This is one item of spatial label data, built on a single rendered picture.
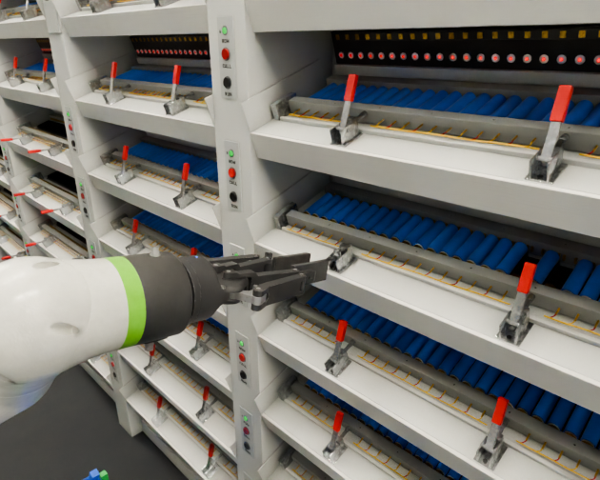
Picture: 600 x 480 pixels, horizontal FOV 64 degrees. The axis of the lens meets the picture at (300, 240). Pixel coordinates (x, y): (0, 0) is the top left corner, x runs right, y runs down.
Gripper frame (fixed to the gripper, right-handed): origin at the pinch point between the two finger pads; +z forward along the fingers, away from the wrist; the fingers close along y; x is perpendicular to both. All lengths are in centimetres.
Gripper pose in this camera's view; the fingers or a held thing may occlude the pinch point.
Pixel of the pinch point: (300, 269)
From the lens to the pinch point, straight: 67.5
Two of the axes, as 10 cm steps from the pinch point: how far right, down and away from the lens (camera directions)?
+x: 1.4, -9.6, -2.4
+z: 6.9, -0.8, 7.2
